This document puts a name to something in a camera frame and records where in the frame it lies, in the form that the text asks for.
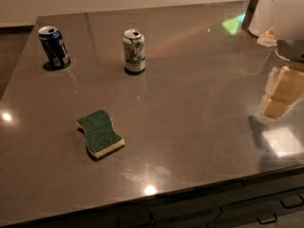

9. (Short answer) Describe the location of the black drawer handle lower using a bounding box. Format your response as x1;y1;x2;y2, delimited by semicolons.
256;214;277;225

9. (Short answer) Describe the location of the white green soda can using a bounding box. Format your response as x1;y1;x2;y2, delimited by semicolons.
123;28;145;73

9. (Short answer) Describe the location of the white plastic jar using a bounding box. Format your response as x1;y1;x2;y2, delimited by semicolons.
248;0;274;37

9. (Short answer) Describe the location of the green and yellow sponge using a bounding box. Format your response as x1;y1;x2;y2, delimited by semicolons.
76;109;124;159

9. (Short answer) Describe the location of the black drawer handle right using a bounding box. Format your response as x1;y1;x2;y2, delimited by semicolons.
279;195;304;209

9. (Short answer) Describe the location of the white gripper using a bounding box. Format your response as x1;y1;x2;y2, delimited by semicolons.
261;40;304;119

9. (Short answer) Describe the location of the blue pepsi can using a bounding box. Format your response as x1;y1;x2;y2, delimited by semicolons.
38;26;70;68

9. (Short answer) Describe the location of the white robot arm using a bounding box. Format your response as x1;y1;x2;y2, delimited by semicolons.
257;0;304;119

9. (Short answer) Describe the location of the black drawer handle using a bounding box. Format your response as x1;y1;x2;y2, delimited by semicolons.
279;195;304;209
256;214;277;225

